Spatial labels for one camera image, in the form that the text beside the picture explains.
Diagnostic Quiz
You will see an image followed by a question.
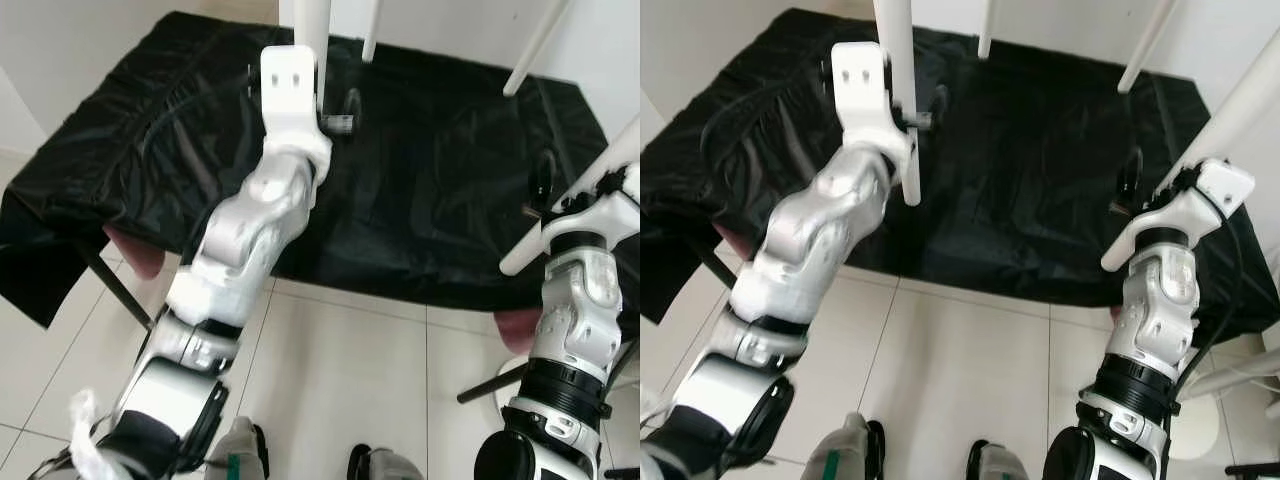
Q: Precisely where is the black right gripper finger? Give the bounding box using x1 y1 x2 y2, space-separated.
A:
529 149 558 204
1117 147 1144 198

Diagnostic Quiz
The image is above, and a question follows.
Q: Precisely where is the black cloth table cover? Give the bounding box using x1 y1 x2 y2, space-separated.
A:
640 7 1280 347
0 10 641 333

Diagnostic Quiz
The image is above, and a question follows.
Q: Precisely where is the grey robot right leg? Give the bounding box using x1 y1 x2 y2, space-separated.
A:
963 439 1048 480
344 442 428 480

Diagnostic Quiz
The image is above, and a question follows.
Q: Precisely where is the grey robot leg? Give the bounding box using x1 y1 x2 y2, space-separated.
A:
204 414 273 480
344 442 428 480
963 439 1048 480
798 411 888 480

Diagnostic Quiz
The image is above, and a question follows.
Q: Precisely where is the grey robot left leg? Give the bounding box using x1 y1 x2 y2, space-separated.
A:
204 414 273 480
798 411 888 480

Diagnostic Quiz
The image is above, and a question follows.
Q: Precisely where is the crumpled white plastic wrap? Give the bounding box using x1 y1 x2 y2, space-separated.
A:
63 388 133 480

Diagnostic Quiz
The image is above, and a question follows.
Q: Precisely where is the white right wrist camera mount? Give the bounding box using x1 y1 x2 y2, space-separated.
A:
540 165 641 243
1130 157 1257 251

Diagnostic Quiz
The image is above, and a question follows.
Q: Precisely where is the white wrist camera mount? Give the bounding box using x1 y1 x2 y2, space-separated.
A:
831 41 917 179
259 45 334 183
1130 157 1257 251
540 165 641 243

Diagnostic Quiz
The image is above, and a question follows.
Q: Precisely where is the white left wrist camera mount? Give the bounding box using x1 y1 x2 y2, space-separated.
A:
831 41 917 179
259 45 334 183

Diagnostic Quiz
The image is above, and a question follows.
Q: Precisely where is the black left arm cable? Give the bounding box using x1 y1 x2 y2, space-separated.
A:
700 78 836 186
140 85 263 191

